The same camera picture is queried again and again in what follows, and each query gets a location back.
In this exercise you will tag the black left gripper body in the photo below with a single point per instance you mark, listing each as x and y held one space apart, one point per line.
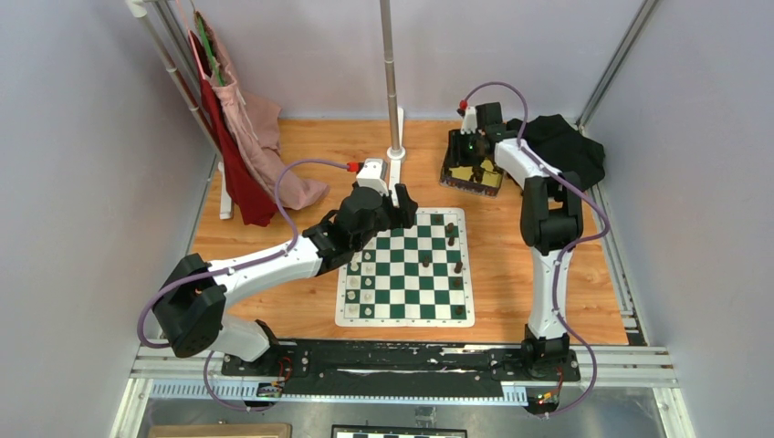
384 220

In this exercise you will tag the metal stand pole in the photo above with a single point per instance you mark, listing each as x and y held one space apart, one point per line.
389 68

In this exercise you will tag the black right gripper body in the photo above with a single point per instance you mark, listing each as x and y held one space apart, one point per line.
470 144

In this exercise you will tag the decorated gold tin box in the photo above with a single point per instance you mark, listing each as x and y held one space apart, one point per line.
485 180

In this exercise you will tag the red cloth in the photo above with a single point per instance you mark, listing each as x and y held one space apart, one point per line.
255 205

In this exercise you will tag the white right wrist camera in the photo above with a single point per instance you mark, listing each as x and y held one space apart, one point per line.
469 121

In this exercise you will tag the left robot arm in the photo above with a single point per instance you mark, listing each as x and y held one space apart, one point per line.
192 306

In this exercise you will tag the white clothes rack pole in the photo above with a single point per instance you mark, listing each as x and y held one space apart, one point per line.
165 30

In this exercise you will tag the pink cloth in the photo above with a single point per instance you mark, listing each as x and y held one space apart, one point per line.
252 122

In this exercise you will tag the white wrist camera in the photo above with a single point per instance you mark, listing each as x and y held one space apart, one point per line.
373 175
469 121

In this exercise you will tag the white stand base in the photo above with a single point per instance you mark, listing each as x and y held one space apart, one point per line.
396 158

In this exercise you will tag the black cloth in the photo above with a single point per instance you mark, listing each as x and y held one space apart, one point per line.
556 142

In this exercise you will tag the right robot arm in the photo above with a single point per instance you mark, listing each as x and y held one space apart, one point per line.
550 220

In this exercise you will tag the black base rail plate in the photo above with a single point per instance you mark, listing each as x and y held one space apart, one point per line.
391 368

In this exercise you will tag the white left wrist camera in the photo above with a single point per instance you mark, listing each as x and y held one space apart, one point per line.
373 175

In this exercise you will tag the green white chess board mat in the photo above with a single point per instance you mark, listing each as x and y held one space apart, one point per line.
403 293

